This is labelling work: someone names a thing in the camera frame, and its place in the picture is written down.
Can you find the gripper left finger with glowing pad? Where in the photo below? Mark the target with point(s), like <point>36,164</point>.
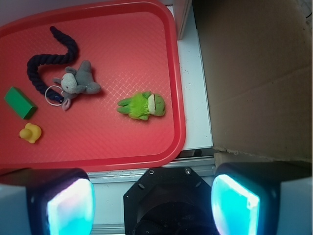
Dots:
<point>46,202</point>

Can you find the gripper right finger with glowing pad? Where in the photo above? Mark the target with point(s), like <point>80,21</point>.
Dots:
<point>263,198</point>

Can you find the green rectangular block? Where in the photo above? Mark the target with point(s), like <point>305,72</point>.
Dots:
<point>20,103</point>

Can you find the yellow rubber duck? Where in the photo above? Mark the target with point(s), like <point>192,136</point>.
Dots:
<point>30,133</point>

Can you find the grey plush mouse toy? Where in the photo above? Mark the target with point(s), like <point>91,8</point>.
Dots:
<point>75,82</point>

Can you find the red plastic tray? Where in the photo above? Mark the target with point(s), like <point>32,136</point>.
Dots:
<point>132,48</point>

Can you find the green plush frog toy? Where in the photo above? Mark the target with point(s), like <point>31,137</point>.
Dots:
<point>142,105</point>

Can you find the brown cardboard box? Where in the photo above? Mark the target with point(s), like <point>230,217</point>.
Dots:
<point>258,66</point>

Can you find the black octagonal mount plate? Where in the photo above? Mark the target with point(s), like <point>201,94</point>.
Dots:
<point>169,201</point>

